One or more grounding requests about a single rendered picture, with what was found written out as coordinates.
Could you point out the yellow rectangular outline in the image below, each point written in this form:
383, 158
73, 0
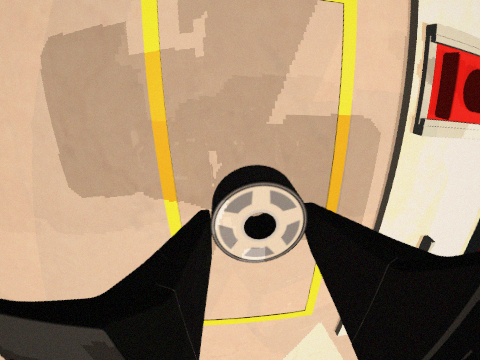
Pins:
160, 133

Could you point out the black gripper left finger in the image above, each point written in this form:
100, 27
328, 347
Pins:
155, 313

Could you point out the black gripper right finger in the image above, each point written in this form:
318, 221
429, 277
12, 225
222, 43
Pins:
397, 302

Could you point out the black wheel with beige hub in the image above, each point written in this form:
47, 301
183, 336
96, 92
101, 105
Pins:
256, 239

